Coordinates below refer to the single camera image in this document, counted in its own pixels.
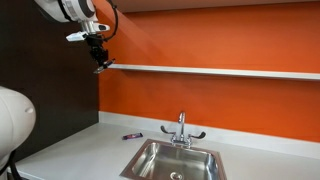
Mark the stainless steel sink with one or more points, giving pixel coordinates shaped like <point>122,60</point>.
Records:
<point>173,163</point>

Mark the thin white wall shelf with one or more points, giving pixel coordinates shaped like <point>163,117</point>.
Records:
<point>200,70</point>

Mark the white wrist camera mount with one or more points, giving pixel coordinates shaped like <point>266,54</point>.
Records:
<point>76,36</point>

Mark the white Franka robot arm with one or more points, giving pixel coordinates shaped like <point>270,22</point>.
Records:
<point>16,120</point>

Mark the chrome faucet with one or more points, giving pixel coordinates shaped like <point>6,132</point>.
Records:
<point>181,126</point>

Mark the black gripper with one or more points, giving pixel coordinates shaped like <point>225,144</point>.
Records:
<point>96,45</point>

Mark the dark wood cabinet panel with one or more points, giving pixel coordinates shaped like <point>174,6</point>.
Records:
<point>50,83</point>

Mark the purple protein bar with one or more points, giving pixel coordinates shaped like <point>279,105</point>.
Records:
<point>132,136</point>

